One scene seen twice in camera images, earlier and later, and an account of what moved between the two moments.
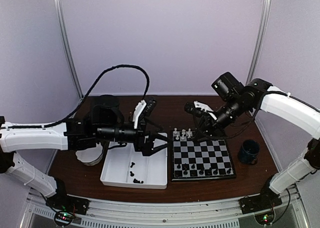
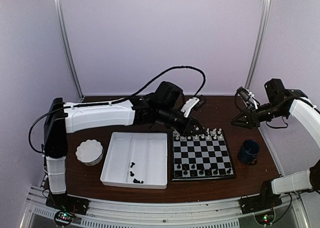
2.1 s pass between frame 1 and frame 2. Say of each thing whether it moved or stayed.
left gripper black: moved
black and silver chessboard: stayed
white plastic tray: stayed
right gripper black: moved
